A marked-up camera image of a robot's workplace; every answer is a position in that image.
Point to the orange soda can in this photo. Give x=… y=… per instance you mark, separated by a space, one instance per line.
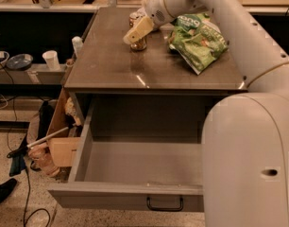
x=141 y=44

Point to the white plastic bottle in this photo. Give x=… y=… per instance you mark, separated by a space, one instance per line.
x=77 y=45

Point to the black shoe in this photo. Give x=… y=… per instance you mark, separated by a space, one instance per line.
x=6 y=188

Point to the grey open top drawer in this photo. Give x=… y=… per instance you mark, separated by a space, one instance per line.
x=119 y=166

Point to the grey round dish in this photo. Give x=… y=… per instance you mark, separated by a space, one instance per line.
x=20 y=62

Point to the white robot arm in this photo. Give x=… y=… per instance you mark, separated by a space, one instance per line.
x=245 y=141

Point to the black drawer handle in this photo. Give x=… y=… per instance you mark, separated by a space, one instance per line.
x=164 y=205

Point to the white tube stick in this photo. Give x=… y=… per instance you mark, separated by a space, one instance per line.
x=49 y=136

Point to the clear plastic bag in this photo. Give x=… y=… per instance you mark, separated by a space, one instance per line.
x=41 y=159

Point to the white paper cup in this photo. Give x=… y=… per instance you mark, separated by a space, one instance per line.
x=51 y=59

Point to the green chip bag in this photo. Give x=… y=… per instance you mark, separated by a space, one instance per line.
x=197 y=40

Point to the cardboard box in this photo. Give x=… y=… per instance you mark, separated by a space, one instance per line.
x=63 y=146

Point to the grey cabinet counter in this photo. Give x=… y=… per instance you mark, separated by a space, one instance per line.
x=154 y=87

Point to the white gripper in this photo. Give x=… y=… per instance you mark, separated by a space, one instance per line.
x=154 y=11

